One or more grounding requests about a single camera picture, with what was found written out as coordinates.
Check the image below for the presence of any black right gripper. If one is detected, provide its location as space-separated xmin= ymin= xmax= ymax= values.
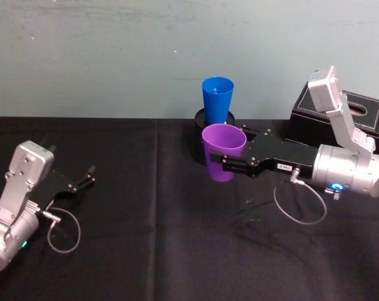
xmin=209 ymin=124 xmax=317 ymax=179

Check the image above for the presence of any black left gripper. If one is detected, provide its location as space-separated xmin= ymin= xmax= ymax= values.
xmin=31 ymin=137 xmax=96 ymax=210

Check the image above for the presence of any purple plastic cup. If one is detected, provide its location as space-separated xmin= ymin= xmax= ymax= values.
xmin=202 ymin=124 xmax=247 ymax=182

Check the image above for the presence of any black round cup holder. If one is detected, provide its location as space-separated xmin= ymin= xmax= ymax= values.
xmin=194 ymin=107 xmax=237 ymax=166

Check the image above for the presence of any blue plastic cup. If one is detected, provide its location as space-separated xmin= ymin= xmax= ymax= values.
xmin=202 ymin=77 xmax=235 ymax=125

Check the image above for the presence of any black leather organizer box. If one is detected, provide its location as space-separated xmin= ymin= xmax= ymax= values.
xmin=284 ymin=84 xmax=379 ymax=145

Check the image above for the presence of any black table cloth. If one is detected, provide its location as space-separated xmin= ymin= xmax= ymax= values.
xmin=0 ymin=116 xmax=379 ymax=301

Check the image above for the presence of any thin left gripper cable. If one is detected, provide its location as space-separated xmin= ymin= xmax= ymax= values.
xmin=41 ymin=208 xmax=81 ymax=255

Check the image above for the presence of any thin gripper cable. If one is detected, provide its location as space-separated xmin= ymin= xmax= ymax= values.
xmin=41 ymin=208 xmax=81 ymax=255
xmin=273 ymin=168 xmax=328 ymax=225

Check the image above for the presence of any thin right gripper cable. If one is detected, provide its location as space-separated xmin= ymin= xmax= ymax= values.
xmin=273 ymin=168 xmax=328 ymax=225

